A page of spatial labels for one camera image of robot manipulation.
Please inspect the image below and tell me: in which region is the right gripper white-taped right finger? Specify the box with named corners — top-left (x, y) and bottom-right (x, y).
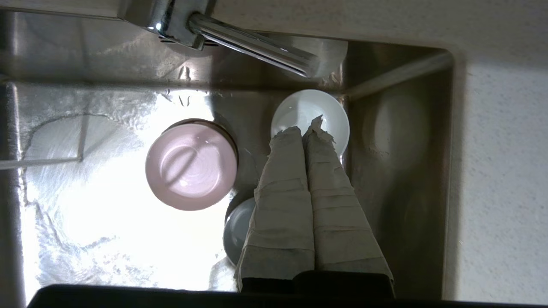
top-left (302, 115), bottom-right (394, 296)

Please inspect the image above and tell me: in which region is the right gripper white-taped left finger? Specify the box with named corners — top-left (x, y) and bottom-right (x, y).
top-left (234, 126), bottom-right (316, 292)

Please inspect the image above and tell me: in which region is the pale blue bowl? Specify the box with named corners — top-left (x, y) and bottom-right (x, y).
top-left (223, 197), bottom-right (257, 268)

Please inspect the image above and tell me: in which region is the pale pink bowl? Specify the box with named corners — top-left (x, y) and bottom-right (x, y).
top-left (145, 119), bottom-right (238, 211)

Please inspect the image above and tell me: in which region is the white bowl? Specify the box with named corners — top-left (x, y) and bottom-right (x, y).
top-left (271, 89), bottom-right (350, 157)

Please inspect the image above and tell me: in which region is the stainless steel sink basin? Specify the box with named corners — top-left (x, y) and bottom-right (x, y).
top-left (0, 11), bottom-right (454, 300)

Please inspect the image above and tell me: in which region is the chrome gooseneck faucet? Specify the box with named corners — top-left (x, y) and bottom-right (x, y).
top-left (116, 0), bottom-right (214, 52)

